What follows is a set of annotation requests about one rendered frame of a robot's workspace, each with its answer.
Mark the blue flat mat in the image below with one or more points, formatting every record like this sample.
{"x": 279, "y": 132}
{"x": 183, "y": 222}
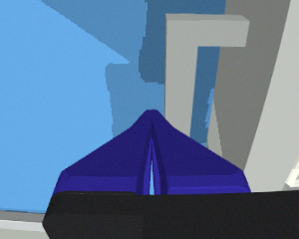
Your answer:
{"x": 76, "y": 73}

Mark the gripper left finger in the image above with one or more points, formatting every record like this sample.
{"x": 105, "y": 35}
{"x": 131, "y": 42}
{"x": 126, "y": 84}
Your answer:
{"x": 121, "y": 164}

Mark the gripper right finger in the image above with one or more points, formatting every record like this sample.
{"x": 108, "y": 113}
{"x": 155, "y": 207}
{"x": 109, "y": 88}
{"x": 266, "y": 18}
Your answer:
{"x": 181, "y": 165}

